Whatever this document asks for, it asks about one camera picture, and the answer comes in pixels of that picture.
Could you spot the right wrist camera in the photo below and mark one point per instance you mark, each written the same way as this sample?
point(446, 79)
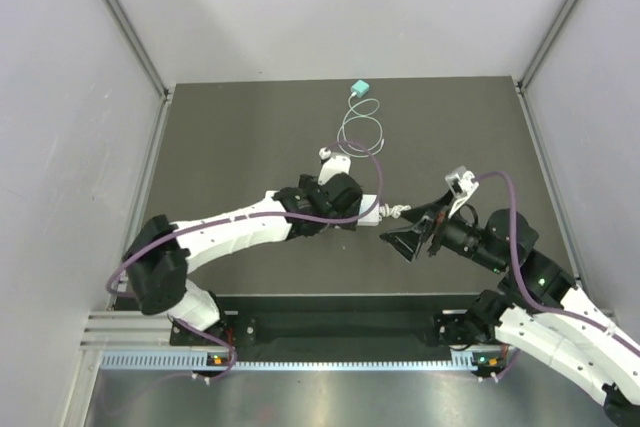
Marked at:
point(462, 185)

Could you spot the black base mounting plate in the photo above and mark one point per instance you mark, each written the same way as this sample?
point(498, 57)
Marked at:
point(345, 328)

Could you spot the left aluminium frame post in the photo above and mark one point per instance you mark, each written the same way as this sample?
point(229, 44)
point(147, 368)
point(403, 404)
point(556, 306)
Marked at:
point(135, 44)

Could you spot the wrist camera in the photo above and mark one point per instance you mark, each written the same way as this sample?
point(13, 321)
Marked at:
point(332, 164)
point(462, 185)

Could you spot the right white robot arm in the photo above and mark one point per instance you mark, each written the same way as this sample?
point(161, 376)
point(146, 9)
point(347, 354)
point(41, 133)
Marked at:
point(538, 308)

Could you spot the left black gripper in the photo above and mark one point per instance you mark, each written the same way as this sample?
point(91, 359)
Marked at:
point(308, 184)

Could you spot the aluminium frame post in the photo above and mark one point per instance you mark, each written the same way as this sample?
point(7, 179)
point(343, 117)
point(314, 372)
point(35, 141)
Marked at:
point(548, 41)
point(135, 44)

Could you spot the teal charger block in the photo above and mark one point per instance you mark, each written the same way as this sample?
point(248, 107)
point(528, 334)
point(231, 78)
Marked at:
point(359, 88)

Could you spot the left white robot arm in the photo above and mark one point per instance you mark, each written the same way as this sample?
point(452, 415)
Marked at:
point(164, 254)

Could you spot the white power strip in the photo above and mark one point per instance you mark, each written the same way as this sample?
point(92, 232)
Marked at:
point(369, 210)

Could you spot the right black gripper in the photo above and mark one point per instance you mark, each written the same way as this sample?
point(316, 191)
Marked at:
point(424, 218)

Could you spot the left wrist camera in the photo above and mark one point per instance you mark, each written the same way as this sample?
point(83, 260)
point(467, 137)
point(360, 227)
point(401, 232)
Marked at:
point(332, 164)

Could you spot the right aluminium frame post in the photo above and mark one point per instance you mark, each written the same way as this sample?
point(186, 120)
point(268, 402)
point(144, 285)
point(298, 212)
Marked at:
point(548, 41)

